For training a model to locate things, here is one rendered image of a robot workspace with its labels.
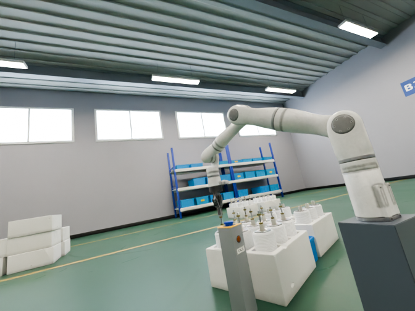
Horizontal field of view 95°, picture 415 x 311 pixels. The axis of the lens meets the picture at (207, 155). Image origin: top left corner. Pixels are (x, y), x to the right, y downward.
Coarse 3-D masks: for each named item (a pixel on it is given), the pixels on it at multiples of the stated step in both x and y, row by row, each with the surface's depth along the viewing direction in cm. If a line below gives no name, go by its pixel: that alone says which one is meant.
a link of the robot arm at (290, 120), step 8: (280, 112) 72; (288, 112) 71; (296, 112) 70; (304, 112) 70; (280, 120) 72; (288, 120) 70; (296, 120) 69; (304, 120) 69; (312, 120) 68; (320, 120) 68; (280, 128) 74; (288, 128) 71; (296, 128) 70; (304, 128) 70; (312, 128) 69; (320, 128) 68; (328, 136) 67
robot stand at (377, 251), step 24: (408, 216) 52; (360, 240) 53; (384, 240) 48; (408, 240) 46; (360, 264) 53; (384, 264) 48; (408, 264) 44; (360, 288) 54; (384, 288) 49; (408, 288) 44
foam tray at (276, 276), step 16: (288, 240) 89; (304, 240) 96; (208, 256) 98; (256, 256) 79; (272, 256) 74; (288, 256) 81; (304, 256) 91; (224, 272) 90; (256, 272) 79; (272, 272) 74; (288, 272) 77; (304, 272) 87; (224, 288) 90; (256, 288) 79; (272, 288) 74; (288, 288) 74
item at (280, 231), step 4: (272, 228) 90; (276, 228) 89; (280, 228) 90; (284, 228) 91; (276, 232) 89; (280, 232) 89; (284, 232) 90; (276, 236) 89; (280, 236) 89; (284, 236) 89; (276, 240) 89; (280, 240) 88; (284, 240) 89
